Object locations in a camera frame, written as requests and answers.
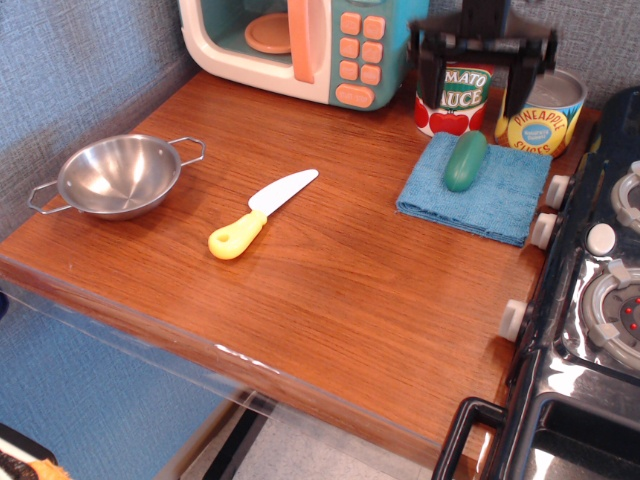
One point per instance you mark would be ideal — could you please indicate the toy microwave oven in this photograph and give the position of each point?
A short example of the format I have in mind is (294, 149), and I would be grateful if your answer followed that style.
(349, 54)

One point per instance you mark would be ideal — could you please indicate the white stove knob bottom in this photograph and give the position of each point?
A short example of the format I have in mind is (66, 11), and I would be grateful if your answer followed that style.
(512, 319)

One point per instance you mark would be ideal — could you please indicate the white stove knob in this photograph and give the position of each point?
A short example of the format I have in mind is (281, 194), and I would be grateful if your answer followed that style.
(542, 230)
(512, 319)
(556, 191)

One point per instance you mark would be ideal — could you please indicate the yellow handled toy knife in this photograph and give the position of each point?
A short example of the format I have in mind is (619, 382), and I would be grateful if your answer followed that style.
(230, 241)

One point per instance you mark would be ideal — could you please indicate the green toy cucumber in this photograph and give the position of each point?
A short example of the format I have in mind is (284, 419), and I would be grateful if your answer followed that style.
(465, 161)

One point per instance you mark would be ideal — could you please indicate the blue folded cloth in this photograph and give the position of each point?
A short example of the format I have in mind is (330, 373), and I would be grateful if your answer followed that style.
(499, 204)

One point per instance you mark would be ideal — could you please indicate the white stove knob middle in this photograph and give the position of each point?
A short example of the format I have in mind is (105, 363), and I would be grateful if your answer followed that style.
(542, 230)

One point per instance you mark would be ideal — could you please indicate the black toy stove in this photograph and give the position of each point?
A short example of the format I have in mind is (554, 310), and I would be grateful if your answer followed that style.
(572, 410)

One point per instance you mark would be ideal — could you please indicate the small metal colander bowl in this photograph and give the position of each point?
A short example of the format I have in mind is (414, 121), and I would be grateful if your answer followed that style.
(118, 178)

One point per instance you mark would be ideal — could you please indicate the pineapple slices can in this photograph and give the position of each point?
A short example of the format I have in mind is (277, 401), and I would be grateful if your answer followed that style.
(547, 122)

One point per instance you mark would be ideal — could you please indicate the white stove knob top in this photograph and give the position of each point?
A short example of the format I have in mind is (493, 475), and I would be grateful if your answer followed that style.
(556, 191)

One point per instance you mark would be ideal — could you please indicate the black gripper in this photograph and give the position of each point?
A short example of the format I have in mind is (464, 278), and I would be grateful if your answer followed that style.
(486, 32)

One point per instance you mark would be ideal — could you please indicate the tomato sauce can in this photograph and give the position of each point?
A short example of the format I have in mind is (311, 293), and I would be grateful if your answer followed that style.
(463, 100)

